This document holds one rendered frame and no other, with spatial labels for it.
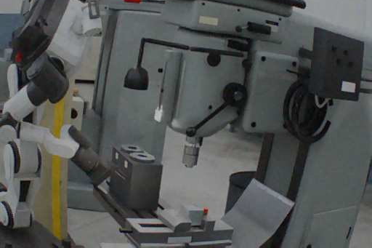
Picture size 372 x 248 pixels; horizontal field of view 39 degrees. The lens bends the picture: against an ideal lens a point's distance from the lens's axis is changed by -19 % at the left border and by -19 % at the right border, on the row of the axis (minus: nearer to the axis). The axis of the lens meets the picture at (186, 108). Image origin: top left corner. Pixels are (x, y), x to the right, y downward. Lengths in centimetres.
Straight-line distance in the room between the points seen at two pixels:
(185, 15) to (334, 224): 101
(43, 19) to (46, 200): 201
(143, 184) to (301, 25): 82
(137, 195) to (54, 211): 164
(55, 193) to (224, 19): 223
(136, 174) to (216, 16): 70
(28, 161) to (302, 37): 117
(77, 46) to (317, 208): 103
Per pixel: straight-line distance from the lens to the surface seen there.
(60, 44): 196
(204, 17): 178
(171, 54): 186
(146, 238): 189
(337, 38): 176
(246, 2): 184
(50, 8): 200
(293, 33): 197
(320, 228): 220
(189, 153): 197
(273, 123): 197
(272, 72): 193
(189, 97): 185
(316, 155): 206
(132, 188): 223
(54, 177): 373
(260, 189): 228
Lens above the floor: 173
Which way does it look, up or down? 10 degrees down
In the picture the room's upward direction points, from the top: 9 degrees clockwise
